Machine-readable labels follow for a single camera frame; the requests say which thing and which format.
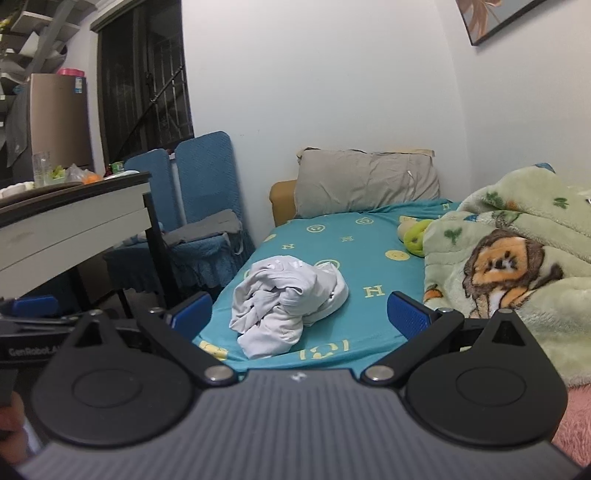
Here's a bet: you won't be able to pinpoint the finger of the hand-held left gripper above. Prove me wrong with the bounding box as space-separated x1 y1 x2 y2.
0 295 81 326

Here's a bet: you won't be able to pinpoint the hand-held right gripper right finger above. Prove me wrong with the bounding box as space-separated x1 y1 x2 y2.
361 291 536 387

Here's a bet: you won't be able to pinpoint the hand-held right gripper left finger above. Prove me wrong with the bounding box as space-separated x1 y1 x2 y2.
60 291 238 387

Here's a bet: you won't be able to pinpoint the white shirt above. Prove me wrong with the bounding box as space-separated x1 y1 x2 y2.
229 255 349 360

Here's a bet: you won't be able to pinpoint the person's left hand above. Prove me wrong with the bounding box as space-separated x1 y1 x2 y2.
0 391 27 464

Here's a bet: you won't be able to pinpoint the green plush toy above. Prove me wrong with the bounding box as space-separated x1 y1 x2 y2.
398 217 435 258

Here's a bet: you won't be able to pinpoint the teal patterned bed sheet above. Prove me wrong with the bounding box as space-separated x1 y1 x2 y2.
191 198 462 374

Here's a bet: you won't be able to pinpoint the grey cloth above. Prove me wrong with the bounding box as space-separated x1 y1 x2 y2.
161 209 245 245

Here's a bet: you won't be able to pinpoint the small white blue toy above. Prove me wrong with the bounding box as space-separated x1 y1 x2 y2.
122 222 164 246

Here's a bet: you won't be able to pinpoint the clear glass cup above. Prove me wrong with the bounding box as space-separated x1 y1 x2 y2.
31 151 52 188

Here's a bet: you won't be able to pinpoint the short blue covered chair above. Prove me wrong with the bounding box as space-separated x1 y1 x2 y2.
104 148 178 296

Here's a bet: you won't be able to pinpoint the plastic bag with oranges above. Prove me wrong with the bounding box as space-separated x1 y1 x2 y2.
65 164 105 184

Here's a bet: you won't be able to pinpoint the grey pillow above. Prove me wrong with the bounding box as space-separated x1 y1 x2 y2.
294 148 441 219

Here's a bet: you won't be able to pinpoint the tan cushion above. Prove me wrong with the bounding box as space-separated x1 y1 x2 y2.
270 180 298 227

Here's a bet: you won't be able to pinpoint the green printed fleece blanket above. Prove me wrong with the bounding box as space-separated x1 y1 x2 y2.
422 162 591 388

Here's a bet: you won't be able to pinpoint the tall blue covered chair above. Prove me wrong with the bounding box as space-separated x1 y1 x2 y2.
164 131 254 287

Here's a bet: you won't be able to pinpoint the cream pillow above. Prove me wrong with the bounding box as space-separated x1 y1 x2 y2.
298 148 436 158

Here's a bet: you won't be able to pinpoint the grey hanging towel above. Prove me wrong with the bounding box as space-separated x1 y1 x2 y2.
4 90 33 169

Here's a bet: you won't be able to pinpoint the brown fridge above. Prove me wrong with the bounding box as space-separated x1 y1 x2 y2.
28 73 93 178

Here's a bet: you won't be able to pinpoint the pink fuzzy blanket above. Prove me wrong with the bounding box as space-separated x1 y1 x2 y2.
551 383 591 467

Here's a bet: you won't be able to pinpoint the dark window with grille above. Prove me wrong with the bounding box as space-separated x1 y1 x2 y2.
90 0 195 167

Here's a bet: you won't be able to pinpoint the white table with black frame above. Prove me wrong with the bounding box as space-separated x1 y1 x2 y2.
0 172 181 324

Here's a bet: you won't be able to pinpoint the grey wall shelves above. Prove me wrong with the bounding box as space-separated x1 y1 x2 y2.
0 0 93 125

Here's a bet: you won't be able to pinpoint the framed wall picture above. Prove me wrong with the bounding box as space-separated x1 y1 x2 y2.
455 0 555 47

